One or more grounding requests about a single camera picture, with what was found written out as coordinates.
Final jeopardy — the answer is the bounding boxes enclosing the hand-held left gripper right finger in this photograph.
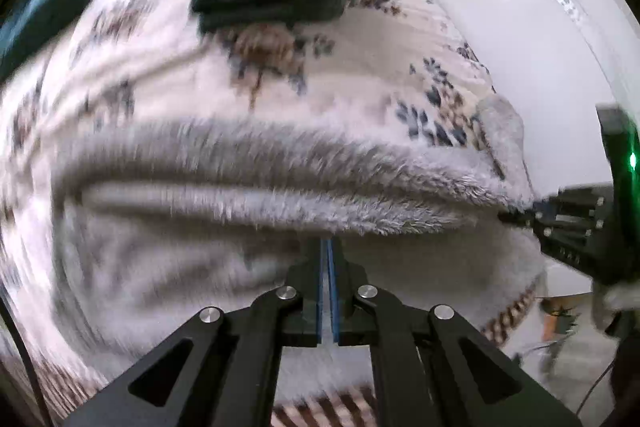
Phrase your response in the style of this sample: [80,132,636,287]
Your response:
[329,240,584,427]

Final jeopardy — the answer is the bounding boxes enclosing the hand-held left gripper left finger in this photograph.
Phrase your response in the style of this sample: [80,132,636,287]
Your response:
[64,240,331,427]

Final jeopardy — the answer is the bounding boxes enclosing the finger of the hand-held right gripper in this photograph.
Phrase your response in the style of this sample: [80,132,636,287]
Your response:
[498,185,614,228]
[532,227,614,278]

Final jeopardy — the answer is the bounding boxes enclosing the grey fluffy pants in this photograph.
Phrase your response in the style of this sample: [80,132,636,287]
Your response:
[50,98,549,408]

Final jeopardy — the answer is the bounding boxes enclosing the floral printed blanket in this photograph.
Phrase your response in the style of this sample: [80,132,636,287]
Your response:
[0,0,547,427]

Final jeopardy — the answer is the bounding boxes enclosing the folded dark green cloth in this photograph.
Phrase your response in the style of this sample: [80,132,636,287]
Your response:
[190,0,364,36]

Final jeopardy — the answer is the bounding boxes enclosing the thin black cable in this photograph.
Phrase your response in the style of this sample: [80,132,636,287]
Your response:
[575,357,622,419]

